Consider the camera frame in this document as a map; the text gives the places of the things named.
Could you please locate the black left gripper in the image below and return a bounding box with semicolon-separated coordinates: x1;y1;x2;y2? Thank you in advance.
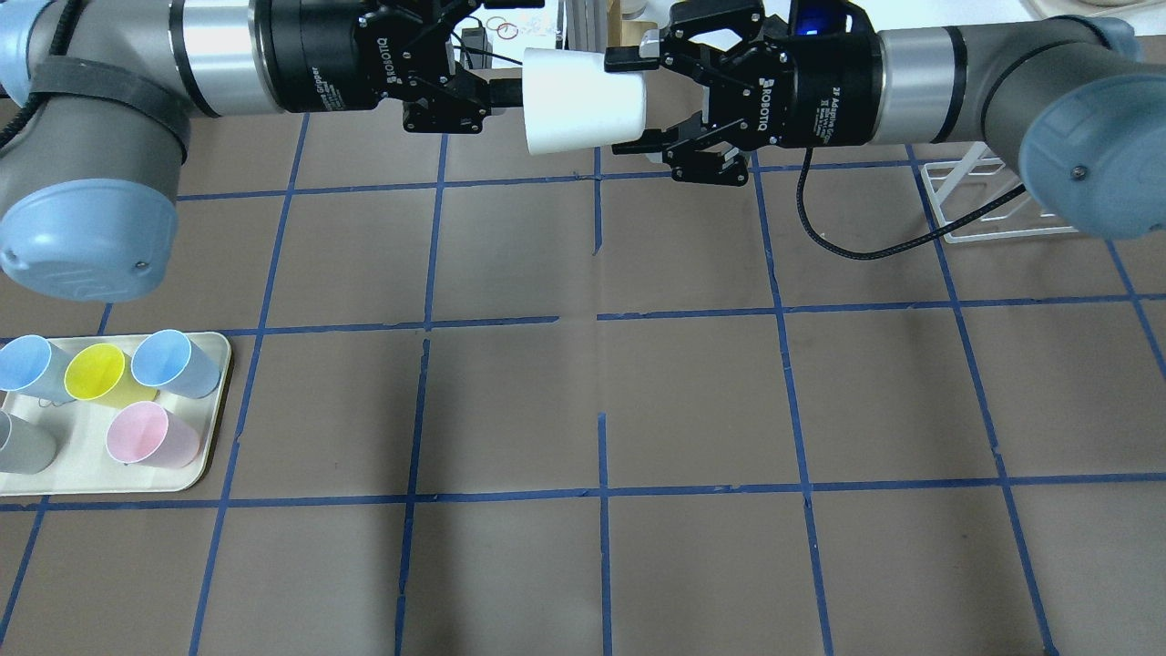
254;1;524;134

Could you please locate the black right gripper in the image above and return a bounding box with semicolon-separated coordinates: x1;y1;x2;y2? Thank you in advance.
604;1;883;186

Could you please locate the white plastic cup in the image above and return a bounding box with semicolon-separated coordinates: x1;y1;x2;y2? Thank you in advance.
521;48;647;155

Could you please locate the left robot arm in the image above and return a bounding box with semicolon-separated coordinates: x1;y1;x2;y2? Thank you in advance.
1;1;522;303

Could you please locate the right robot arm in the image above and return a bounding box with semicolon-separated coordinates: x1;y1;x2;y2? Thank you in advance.
604;1;1165;240

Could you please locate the yellow plastic cup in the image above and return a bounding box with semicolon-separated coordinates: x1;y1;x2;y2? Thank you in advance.
64;343;159;410

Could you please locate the pink plastic cup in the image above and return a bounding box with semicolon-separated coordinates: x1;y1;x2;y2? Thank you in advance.
105;400;201;470

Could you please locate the light blue plastic cup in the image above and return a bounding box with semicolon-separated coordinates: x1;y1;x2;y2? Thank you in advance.
1;333;75;404

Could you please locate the grey plastic cup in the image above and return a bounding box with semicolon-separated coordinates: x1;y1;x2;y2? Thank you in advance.
1;412;58;475

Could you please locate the cream plastic tray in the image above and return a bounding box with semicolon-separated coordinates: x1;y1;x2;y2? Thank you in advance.
1;332;232;498

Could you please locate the black braided cable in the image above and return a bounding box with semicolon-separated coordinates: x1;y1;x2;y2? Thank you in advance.
795;146;1028;261

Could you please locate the white wire rack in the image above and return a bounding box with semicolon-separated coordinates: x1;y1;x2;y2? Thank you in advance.
920;142;1079;245

